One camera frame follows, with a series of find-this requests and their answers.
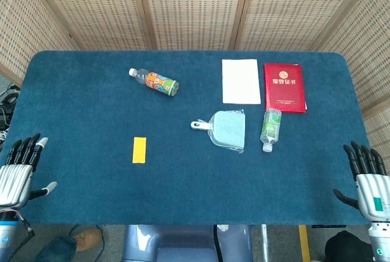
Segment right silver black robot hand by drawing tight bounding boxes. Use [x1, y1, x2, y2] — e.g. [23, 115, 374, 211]
[333, 141, 390, 221]

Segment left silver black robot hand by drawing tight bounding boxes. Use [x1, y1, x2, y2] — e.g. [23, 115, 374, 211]
[0, 133, 58, 210]

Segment yellow rectangular card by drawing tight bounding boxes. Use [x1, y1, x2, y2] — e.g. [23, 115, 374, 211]
[132, 136, 147, 164]

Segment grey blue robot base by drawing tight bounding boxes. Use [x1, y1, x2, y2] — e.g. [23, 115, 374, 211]
[121, 224, 254, 262]

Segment black bag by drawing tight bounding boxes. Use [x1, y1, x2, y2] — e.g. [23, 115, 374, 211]
[324, 230, 372, 262]

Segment blue jeans leg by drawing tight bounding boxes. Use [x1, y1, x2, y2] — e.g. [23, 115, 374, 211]
[32, 236, 77, 262]

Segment brown shoe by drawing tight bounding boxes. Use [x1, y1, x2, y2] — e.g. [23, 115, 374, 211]
[73, 227, 104, 253]

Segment green label water bottle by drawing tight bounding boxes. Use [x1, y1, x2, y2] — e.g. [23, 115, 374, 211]
[259, 108, 283, 153]

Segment white metal pole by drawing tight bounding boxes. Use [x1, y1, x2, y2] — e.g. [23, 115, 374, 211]
[260, 224, 271, 262]

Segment red certificate book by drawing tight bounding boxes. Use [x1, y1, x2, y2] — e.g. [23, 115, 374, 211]
[263, 63, 308, 114]

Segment light blue plastic dustpan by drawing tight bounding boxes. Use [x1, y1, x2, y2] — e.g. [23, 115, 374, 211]
[190, 109, 246, 154]

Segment white paper sheet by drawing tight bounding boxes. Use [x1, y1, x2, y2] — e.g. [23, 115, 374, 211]
[221, 58, 262, 105]

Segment orange label drink bottle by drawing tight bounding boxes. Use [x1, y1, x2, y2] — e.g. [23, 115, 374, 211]
[128, 68, 180, 97]

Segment blue carpet table cover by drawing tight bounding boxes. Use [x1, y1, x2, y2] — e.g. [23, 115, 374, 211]
[0, 49, 371, 225]

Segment woven bamboo folding screen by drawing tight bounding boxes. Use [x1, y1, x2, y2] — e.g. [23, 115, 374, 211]
[0, 0, 390, 183]

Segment black cables and equipment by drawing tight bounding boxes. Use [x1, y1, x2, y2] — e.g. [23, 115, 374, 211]
[0, 82, 20, 153]

